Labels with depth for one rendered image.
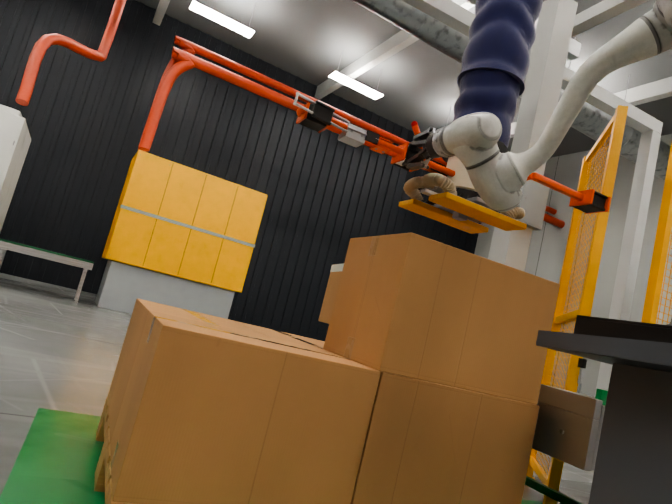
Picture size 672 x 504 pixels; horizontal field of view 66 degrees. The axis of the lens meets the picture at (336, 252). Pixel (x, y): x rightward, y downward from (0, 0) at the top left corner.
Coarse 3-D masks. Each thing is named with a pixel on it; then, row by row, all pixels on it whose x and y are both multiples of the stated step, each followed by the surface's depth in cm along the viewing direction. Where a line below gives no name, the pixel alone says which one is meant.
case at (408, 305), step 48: (384, 240) 162; (432, 240) 152; (384, 288) 154; (432, 288) 151; (480, 288) 159; (528, 288) 166; (336, 336) 173; (384, 336) 146; (432, 336) 151; (480, 336) 158; (528, 336) 166; (480, 384) 158; (528, 384) 166
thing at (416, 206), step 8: (408, 200) 182; (416, 200) 180; (408, 208) 187; (416, 208) 184; (424, 208) 182; (432, 208) 182; (432, 216) 190; (440, 216) 187; (448, 216) 185; (448, 224) 195; (456, 224) 192; (464, 224) 189; (472, 224) 189; (480, 224) 193; (472, 232) 198; (480, 232) 195
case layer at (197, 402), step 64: (192, 320) 160; (128, 384) 151; (192, 384) 123; (256, 384) 129; (320, 384) 136; (384, 384) 144; (128, 448) 117; (192, 448) 123; (256, 448) 129; (320, 448) 136; (384, 448) 144; (448, 448) 152; (512, 448) 162
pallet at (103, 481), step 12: (108, 420) 175; (96, 432) 203; (108, 432) 163; (108, 444) 154; (108, 456) 144; (96, 468) 164; (108, 468) 136; (96, 480) 155; (108, 480) 130; (108, 492) 123
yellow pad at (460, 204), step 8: (448, 192) 162; (432, 200) 169; (440, 200) 167; (448, 200) 164; (456, 200) 164; (464, 200) 165; (448, 208) 174; (456, 208) 171; (464, 208) 169; (472, 208) 166; (480, 208) 167; (488, 208) 170; (472, 216) 176; (480, 216) 173; (488, 216) 171; (496, 216) 170; (504, 216) 171; (496, 224) 178; (504, 224) 175; (512, 224) 173; (520, 224) 174
